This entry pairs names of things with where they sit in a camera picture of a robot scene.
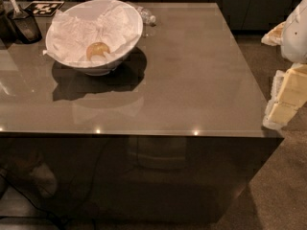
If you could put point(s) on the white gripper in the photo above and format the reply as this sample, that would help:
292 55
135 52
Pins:
295 37

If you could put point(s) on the yellow apple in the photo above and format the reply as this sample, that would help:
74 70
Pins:
97 49

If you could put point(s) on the clear plastic water bottle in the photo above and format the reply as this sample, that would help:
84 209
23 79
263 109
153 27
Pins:
147 17

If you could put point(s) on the white paper towel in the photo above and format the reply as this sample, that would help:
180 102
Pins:
76 32

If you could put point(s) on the black white fiducial marker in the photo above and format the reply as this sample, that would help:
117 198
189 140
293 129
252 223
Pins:
44 8

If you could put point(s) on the black cup with utensil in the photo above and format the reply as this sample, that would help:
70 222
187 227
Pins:
24 24

